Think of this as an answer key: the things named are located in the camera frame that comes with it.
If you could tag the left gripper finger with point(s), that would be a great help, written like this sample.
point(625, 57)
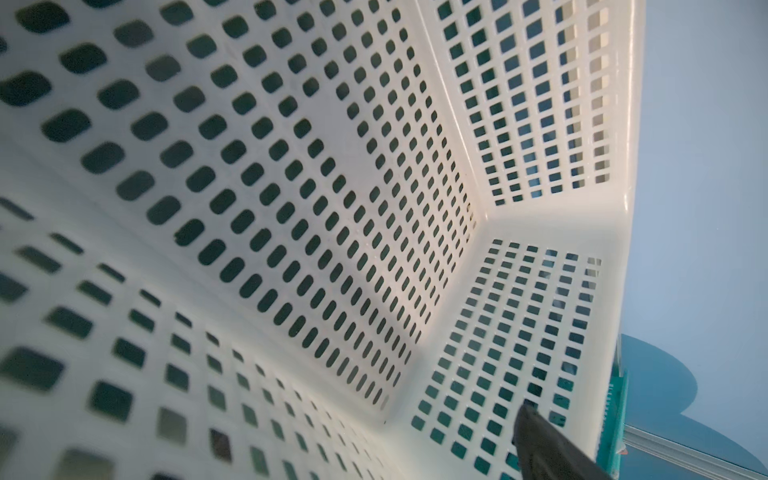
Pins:
point(545, 453)

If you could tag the white perforated plastic basket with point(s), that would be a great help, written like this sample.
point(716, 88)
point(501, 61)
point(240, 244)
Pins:
point(310, 239)

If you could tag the teal perforated plastic basket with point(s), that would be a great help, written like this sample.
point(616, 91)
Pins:
point(611, 447)

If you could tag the aluminium frame back bar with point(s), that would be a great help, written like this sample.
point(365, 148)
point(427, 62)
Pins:
point(685, 457)

